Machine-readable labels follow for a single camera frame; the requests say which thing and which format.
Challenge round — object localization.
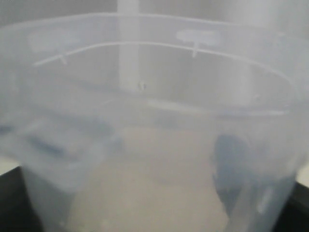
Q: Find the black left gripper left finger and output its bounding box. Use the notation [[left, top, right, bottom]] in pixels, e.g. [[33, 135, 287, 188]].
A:
[[0, 167, 43, 232]]

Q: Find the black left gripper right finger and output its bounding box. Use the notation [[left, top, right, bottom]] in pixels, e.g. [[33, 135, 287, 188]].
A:
[[273, 182, 309, 232]]

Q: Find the clear plastic container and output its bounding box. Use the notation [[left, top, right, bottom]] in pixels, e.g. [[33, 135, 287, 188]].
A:
[[0, 13, 309, 232]]

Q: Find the white curtain backdrop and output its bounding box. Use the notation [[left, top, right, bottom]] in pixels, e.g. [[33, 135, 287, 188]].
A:
[[0, 0, 309, 37]]

